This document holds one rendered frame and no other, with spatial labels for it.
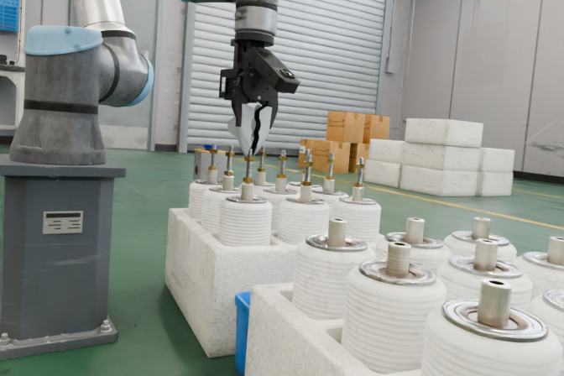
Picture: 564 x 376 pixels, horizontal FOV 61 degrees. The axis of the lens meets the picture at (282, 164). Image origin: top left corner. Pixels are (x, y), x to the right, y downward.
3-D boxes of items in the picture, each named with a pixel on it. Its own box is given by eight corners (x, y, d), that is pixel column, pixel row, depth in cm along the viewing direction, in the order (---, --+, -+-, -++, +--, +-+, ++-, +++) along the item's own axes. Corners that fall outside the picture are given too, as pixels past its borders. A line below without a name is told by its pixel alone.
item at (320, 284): (306, 415, 53) (320, 256, 52) (273, 373, 62) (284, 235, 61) (378, 401, 57) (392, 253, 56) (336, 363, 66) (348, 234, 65)
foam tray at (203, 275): (207, 358, 79) (215, 251, 77) (164, 282, 114) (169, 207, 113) (399, 334, 95) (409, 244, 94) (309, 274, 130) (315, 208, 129)
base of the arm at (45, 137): (11, 164, 73) (13, 98, 72) (7, 155, 86) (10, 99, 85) (113, 166, 81) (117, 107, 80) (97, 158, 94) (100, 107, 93)
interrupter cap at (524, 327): (496, 352, 32) (497, 342, 32) (420, 310, 39) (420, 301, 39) (571, 340, 35) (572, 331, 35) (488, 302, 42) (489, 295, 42)
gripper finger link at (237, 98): (249, 127, 87) (254, 80, 86) (255, 128, 85) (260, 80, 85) (227, 125, 84) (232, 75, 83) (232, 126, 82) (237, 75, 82)
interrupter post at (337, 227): (331, 249, 57) (334, 221, 57) (322, 244, 59) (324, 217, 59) (349, 248, 58) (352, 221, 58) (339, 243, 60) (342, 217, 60)
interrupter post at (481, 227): (480, 243, 67) (483, 220, 66) (467, 239, 69) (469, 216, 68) (493, 243, 68) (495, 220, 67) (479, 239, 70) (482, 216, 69)
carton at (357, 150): (373, 174, 492) (376, 144, 490) (355, 173, 480) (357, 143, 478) (354, 170, 518) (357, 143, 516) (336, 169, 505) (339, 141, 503)
